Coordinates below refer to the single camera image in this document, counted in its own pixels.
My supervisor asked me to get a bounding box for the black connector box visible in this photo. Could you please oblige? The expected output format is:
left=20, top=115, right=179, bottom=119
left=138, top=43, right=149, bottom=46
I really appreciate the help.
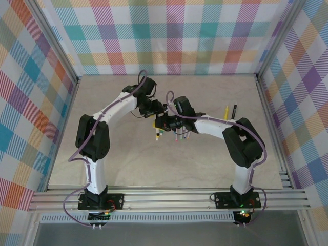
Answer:
left=233, top=209, right=253, bottom=226
left=88, top=210, right=113, bottom=222

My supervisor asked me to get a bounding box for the grey metal panel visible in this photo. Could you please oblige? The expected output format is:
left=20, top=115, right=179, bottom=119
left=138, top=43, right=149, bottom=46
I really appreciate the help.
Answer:
left=24, top=222, right=317, bottom=246

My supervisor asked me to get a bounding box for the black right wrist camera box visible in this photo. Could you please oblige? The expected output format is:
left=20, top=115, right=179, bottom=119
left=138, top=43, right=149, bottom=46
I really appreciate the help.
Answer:
left=173, top=96, right=197, bottom=116

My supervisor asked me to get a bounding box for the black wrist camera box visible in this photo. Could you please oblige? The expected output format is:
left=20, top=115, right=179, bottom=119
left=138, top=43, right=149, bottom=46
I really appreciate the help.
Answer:
left=173, top=96, right=197, bottom=116
left=139, top=76, right=157, bottom=98

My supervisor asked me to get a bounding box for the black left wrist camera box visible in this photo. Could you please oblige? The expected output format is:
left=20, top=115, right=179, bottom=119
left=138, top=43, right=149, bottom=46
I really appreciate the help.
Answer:
left=139, top=76, right=157, bottom=98

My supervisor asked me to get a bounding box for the aluminium front rail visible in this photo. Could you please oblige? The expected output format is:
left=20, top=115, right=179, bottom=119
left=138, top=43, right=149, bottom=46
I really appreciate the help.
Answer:
left=27, top=188, right=312, bottom=213

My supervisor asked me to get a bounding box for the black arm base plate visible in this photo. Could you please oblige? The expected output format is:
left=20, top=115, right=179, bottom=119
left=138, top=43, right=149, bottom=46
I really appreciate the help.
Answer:
left=77, top=193, right=126, bottom=211
left=214, top=191, right=262, bottom=210

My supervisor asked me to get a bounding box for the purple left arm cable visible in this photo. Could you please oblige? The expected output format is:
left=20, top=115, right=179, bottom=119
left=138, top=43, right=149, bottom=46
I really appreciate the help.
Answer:
left=63, top=69, right=149, bottom=229

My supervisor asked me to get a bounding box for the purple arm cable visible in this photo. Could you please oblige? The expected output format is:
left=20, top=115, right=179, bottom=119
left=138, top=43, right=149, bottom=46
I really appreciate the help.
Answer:
left=166, top=91, right=269, bottom=228
left=63, top=69, right=149, bottom=229

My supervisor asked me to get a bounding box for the aluminium side rail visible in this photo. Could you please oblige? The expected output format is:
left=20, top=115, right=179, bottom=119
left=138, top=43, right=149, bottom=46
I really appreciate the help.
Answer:
left=255, top=73, right=295, bottom=190
left=45, top=76, right=83, bottom=192

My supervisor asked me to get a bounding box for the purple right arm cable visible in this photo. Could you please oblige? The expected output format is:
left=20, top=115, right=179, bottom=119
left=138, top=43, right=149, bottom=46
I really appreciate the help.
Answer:
left=166, top=91, right=269, bottom=228

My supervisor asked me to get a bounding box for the perforated metal cable duct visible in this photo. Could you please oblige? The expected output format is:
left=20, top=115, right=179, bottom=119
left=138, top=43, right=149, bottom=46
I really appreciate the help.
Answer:
left=39, top=214, right=236, bottom=224

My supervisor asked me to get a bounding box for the aluminium corner post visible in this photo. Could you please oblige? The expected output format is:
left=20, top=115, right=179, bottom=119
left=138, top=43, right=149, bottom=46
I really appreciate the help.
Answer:
left=256, top=0, right=302, bottom=80
left=30, top=0, right=82, bottom=87

